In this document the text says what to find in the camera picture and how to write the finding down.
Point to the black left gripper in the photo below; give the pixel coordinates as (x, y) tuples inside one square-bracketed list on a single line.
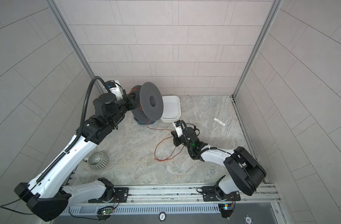
[(130, 102)]

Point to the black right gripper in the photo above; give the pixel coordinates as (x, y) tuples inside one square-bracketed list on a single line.
[(175, 138)]

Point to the grey perforated cable spool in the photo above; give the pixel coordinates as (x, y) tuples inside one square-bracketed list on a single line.
[(150, 102)]

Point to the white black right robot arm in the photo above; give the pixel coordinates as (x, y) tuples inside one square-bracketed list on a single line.
[(246, 174)]

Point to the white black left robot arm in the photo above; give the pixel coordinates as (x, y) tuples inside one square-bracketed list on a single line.
[(45, 195)]

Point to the dark teal plastic tray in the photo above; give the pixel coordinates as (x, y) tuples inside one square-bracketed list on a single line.
[(141, 122)]

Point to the white plastic tray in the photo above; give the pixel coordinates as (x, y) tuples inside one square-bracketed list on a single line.
[(172, 110)]

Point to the white glue stick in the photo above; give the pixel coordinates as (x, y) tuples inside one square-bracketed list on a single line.
[(220, 122)]

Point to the ribbed grey ceramic cup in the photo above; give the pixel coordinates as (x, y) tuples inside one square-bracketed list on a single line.
[(97, 160)]

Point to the right green circuit board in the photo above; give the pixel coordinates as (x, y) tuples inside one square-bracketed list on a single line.
[(226, 209)]

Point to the green circuit board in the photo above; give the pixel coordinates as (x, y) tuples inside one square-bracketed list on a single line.
[(226, 209), (105, 211)]

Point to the left green circuit board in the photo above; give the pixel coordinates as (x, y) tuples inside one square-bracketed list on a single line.
[(105, 211)]

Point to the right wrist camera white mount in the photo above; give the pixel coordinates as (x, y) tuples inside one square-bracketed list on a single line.
[(178, 127)]

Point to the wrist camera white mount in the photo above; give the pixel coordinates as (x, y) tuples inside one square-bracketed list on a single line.
[(178, 127), (115, 88)]

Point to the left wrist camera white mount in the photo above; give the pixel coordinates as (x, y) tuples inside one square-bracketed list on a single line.
[(115, 88)]

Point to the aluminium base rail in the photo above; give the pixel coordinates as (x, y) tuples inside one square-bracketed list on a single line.
[(172, 199)]

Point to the aluminium corner wall profile left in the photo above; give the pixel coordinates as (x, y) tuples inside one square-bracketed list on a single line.
[(69, 37)]

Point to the aluminium corner wall profile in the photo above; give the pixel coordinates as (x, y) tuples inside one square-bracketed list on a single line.
[(262, 35), (69, 37)]

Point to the aluminium corner wall profile right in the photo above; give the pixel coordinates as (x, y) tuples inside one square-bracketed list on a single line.
[(262, 35)]

